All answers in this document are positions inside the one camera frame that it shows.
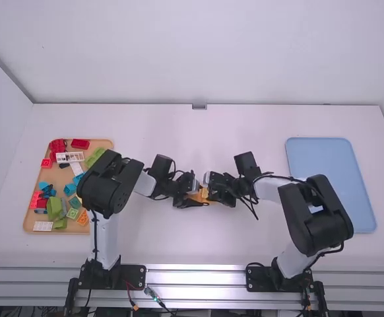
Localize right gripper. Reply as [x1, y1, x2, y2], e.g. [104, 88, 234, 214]
[207, 170, 238, 209]

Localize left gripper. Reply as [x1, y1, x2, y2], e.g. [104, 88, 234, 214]
[172, 170, 210, 210]

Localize yellow toy car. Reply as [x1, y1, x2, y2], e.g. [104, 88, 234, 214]
[187, 186, 218, 205]

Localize silver rails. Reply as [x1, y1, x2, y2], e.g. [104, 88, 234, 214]
[0, 263, 384, 312]

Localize blue mat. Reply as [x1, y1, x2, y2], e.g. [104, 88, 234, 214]
[284, 137, 378, 234]

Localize orange toy brick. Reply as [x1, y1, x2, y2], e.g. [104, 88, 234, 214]
[76, 209, 91, 227]

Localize white window toy brick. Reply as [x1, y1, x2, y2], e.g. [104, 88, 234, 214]
[55, 151, 85, 164]

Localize tan tray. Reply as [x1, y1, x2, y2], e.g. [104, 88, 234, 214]
[22, 137, 115, 236]

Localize black cable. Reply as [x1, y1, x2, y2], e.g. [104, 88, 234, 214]
[313, 242, 345, 262]
[238, 171, 263, 222]
[90, 210, 100, 265]

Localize red wire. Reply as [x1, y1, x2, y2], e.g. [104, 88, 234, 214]
[125, 279, 141, 313]

